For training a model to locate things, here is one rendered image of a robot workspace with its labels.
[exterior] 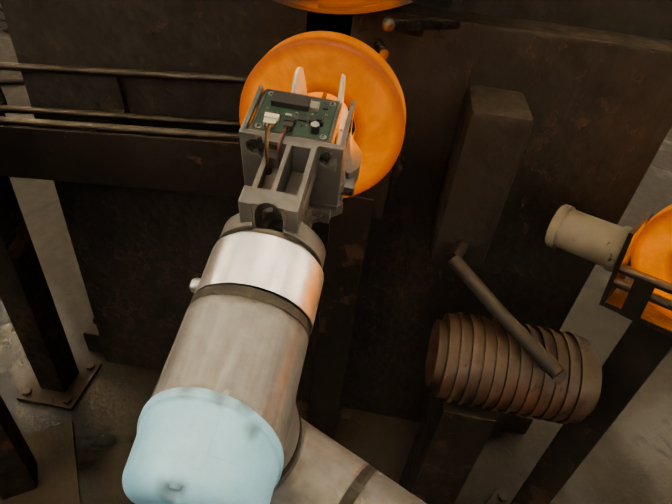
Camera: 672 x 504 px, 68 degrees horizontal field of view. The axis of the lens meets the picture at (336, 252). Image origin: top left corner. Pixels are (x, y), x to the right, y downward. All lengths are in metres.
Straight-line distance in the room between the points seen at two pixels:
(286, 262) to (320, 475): 0.14
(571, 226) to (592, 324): 1.01
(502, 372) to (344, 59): 0.46
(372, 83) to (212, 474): 0.34
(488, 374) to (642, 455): 0.78
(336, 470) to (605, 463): 1.08
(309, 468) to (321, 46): 0.33
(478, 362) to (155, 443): 0.52
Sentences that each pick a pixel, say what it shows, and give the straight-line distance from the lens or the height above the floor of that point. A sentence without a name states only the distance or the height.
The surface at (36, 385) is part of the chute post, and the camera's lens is 1.37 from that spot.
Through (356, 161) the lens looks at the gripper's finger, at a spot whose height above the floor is 0.83.
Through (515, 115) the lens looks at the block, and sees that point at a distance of 0.66.
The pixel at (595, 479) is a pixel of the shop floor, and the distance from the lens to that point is 1.34.
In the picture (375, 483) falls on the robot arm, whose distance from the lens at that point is 0.35.
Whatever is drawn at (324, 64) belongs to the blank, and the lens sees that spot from 0.46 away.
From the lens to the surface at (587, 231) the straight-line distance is 0.70.
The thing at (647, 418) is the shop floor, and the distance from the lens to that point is 1.53.
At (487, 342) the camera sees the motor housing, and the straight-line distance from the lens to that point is 0.71.
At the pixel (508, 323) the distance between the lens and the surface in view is 0.70.
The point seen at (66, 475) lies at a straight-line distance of 1.22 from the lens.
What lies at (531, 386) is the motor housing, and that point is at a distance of 0.73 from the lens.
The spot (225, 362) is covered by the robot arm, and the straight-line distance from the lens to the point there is 0.26.
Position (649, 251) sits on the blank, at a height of 0.70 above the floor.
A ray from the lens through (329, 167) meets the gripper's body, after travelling 0.35.
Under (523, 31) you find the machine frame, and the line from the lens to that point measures 0.74.
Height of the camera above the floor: 1.03
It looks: 39 degrees down
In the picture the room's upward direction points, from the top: 7 degrees clockwise
